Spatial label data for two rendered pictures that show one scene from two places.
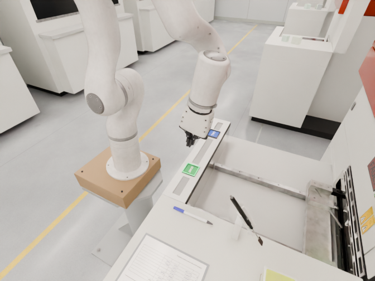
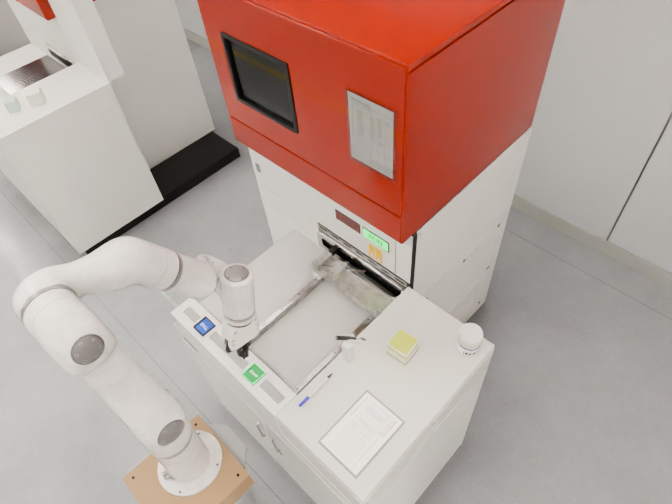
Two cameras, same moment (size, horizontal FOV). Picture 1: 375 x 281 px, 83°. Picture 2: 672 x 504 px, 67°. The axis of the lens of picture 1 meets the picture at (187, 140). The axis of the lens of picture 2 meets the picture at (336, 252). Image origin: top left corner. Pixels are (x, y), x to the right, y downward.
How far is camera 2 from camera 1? 98 cm
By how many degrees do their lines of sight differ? 46
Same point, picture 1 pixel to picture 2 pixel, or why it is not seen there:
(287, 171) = (283, 275)
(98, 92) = (170, 417)
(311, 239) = (365, 300)
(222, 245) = (354, 372)
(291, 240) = (356, 316)
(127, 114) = not seen: hidden behind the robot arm
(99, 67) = (148, 398)
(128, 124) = not seen: hidden behind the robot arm
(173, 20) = (207, 287)
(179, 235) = (332, 408)
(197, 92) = (245, 309)
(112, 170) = (195, 485)
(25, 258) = not seen: outside the picture
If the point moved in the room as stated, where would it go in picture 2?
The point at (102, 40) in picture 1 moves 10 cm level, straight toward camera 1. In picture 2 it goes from (134, 373) to (180, 370)
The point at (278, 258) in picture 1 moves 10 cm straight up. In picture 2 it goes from (378, 333) to (378, 317)
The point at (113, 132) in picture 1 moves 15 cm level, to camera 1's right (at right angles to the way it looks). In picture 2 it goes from (180, 442) to (207, 389)
